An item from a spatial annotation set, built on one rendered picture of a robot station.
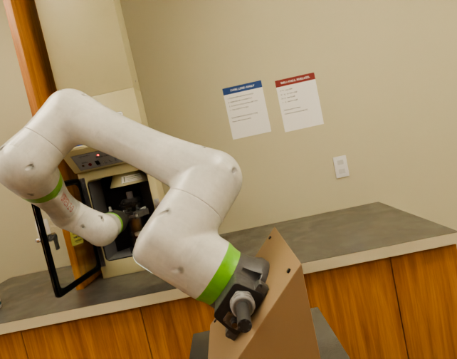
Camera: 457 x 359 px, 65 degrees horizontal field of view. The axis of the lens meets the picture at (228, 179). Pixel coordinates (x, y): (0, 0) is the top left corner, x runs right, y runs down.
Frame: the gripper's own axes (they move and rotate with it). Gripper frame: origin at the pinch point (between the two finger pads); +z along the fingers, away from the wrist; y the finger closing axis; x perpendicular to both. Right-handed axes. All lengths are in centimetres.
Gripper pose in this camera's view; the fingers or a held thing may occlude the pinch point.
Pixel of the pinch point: (131, 212)
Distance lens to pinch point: 163.3
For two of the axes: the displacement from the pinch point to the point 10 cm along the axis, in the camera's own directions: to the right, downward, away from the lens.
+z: 0.3, -0.8, 10.0
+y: -9.8, 2.1, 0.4
